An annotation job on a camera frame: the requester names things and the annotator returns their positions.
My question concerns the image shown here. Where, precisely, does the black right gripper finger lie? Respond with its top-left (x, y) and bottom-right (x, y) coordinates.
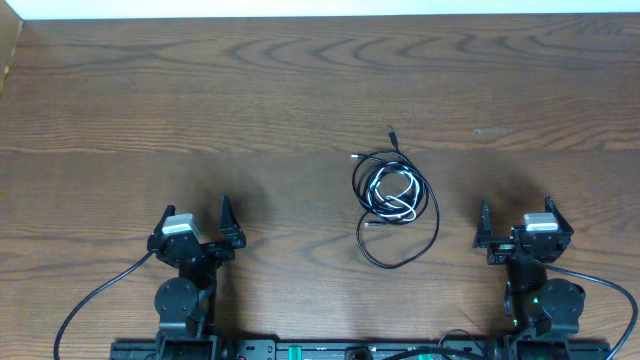
top-left (473, 200), bottom-right (496, 248)
top-left (544, 195), bottom-right (574, 234)

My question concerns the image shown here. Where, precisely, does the white usb cable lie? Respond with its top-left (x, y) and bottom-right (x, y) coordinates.
top-left (366, 164), bottom-right (421, 223)

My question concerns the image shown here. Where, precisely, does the black usb cable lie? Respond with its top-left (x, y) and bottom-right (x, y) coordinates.
top-left (351, 125), bottom-right (441, 270)

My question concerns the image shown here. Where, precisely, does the black left camera cable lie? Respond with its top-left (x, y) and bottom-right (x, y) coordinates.
top-left (52, 251), bottom-right (155, 360)

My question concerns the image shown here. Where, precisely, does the black camera cable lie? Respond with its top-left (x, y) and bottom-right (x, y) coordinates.
top-left (529, 257), bottom-right (640, 360)
top-left (52, 251), bottom-right (155, 360)

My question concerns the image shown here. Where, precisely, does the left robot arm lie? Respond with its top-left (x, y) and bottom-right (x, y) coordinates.
top-left (147, 196), bottom-right (246, 360)

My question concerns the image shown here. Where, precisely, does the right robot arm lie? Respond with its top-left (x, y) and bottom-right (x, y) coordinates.
top-left (473, 196), bottom-right (586, 359)

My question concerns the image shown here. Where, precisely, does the black right camera cable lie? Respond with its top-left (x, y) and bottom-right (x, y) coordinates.
top-left (529, 257), bottom-right (640, 360)

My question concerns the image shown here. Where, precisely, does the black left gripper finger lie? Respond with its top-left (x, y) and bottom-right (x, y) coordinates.
top-left (152, 205), bottom-right (175, 235)
top-left (219, 195), bottom-right (246, 249)

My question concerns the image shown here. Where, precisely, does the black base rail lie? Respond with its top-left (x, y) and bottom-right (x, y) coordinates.
top-left (109, 338), bottom-right (609, 360)

